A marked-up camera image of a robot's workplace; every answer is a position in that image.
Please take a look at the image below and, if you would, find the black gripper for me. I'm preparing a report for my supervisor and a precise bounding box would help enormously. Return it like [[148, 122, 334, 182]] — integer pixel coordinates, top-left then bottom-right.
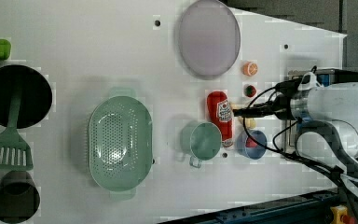
[[233, 78, 301, 120]]

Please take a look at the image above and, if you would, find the red plush ketchup bottle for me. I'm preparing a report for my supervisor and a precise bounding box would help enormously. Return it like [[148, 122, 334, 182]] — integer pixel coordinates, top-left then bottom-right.
[[207, 91, 233, 147]]

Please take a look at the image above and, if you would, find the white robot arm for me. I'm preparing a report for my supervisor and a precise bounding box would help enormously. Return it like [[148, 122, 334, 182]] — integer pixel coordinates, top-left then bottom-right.
[[233, 78, 358, 203]]

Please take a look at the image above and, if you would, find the green plastic strainer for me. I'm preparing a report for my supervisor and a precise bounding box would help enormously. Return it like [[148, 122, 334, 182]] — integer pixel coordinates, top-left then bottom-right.
[[88, 87, 153, 201]]

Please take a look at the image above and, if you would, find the yellow plush banana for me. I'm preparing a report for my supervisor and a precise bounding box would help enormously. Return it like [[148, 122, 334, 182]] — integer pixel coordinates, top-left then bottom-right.
[[229, 102, 256, 129]]

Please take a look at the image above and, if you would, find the small red green strawberry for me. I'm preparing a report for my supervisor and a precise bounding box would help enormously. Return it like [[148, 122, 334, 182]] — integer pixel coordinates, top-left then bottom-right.
[[244, 85, 256, 97]]

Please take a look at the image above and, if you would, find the red toy strawberry in bowl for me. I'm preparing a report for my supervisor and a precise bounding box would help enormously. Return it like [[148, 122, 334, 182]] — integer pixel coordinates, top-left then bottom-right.
[[245, 137, 257, 148]]

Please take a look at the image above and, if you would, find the blue bowl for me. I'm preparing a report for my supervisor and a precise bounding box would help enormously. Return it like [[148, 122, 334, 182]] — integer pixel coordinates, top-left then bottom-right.
[[236, 130, 267, 160]]

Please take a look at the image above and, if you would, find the orange slice toy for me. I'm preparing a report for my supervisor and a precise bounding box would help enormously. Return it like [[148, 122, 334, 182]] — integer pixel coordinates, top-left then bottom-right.
[[242, 62, 258, 77]]

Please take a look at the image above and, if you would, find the green measuring cup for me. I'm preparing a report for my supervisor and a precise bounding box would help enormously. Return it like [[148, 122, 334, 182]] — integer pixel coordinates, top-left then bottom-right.
[[179, 121, 222, 168]]

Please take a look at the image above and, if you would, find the grey round plate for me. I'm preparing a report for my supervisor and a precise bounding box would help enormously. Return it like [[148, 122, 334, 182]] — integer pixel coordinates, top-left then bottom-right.
[[178, 0, 241, 76]]

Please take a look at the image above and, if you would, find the silver toaster oven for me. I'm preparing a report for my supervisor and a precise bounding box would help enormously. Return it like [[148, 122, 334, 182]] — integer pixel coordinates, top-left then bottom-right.
[[290, 69, 358, 158]]

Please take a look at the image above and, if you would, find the yellow red emergency button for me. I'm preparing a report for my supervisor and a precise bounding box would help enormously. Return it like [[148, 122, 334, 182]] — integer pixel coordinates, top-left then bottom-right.
[[330, 205, 356, 224]]

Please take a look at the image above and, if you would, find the green slotted spatula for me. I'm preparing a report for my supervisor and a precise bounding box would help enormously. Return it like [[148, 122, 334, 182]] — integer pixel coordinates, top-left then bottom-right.
[[0, 84, 34, 171]]

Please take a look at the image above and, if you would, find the dark grey cup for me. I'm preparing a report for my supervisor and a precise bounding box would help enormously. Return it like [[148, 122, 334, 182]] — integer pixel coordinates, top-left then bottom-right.
[[0, 171, 41, 224]]

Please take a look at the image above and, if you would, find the black pan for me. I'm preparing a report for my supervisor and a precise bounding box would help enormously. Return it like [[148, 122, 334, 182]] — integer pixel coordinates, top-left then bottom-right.
[[0, 65, 52, 129]]

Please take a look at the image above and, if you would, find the blue table frame rail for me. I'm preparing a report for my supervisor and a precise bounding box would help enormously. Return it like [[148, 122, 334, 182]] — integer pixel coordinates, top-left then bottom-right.
[[159, 190, 339, 224]]

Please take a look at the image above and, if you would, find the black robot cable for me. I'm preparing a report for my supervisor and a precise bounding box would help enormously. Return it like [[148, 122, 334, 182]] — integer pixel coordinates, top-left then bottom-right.
[[241, 64, 358, 224]]

